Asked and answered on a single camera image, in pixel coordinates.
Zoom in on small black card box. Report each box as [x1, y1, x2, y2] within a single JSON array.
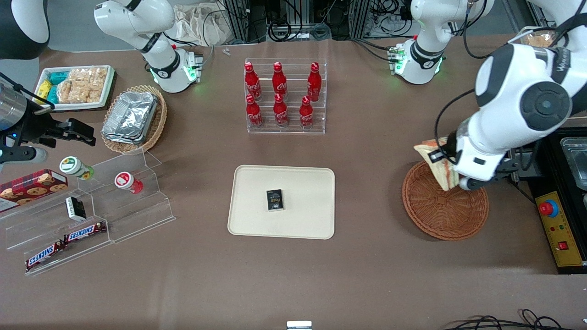
[[266, 189, 285, 212]]

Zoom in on oval light wicker basket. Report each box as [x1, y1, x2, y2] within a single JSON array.
[[101, 85, 168, 154]]

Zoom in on yellow emergency stop box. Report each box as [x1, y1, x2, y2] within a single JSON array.
[[535, 190, 587, 268]]

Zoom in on white rectangular snack tray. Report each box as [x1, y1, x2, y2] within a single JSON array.
[[34, 65, 116, 111]]

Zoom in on round brown wicker basket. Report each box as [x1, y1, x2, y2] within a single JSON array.
[[402, 160, 489, 241]]

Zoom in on green bottle with white lid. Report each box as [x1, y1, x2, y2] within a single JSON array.
[[59, 156, 95, 181]]

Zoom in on Snickers chocolate bar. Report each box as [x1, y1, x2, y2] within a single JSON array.
[[25, 242, 67, 271], [64, 221, 107, 244]]

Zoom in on clear acrylic stepped display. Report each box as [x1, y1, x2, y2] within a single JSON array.
[[0, 148, 177, 276]]

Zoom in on white wire snack rack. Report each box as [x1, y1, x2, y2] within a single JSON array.
[[506, 27, 575, 47]]

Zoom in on small black white box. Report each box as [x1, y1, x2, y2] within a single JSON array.
[[65, 196, 87, 222]]

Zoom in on red cola bottle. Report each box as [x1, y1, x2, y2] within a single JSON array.
[[307, 62, 322, 103], [273, 93, 290, 128], [272, 62, 288, 99], [299, 95, 315, 130], [246, 94, 264, 129], [244, 62, 262, 101]]

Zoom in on beige plastic tray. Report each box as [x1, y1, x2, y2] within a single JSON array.
[[228, 165, 336, 240]]

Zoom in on beige cloth bag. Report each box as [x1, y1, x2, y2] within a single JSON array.
[[173, 4, 230, 47]]

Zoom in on red bottle with white lid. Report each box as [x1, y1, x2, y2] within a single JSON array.
[[114, 171, 144, 195]]

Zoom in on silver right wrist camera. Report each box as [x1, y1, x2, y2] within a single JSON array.
[[0, 146, 48, 165]]

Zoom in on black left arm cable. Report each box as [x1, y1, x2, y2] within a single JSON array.
[[434, 88, 478, 162]]

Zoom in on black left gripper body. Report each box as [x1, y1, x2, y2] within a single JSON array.
[[443, 130, 460, 161]]

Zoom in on clear acrylic bottle rack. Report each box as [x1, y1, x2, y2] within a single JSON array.
[[244, 58, 327, 135]]

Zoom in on black equipment platform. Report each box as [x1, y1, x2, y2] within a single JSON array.
[[526, 128, 587, 275]]

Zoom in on stacked aluminium foil containers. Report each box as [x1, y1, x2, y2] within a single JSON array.
[[101, 91, 159, 145]]

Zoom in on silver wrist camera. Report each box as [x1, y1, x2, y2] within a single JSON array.
[[459, 176, 488, 192], [0, 146, 48, 165]]

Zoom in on black coiled cable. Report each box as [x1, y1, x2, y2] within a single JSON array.
[[268, 19, 293, 43]]

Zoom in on red cookie box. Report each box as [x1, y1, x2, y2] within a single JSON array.
[[0, 169, 69, 213]]

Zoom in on clear plastic container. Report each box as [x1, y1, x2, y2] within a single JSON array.
[[560, 137, 587, 191]]

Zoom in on black floor cables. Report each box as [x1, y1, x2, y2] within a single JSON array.
[[443, 309, 587, 330]]

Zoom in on clear rice cracker pack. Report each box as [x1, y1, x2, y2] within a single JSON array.
[[56, 79, 75, 104], [69, 67, 109, 104]]

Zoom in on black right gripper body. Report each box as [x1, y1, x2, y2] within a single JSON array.
[[24, 110, 70, 148]]

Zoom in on triangular sandwich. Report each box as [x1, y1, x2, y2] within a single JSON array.
[[414, 137, 460, 192]]

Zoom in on clear cracker bag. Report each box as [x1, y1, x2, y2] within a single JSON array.
[[523, 30, 558, 47]]

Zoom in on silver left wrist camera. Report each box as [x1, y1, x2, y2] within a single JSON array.
[[459, 176, 488, 192]]

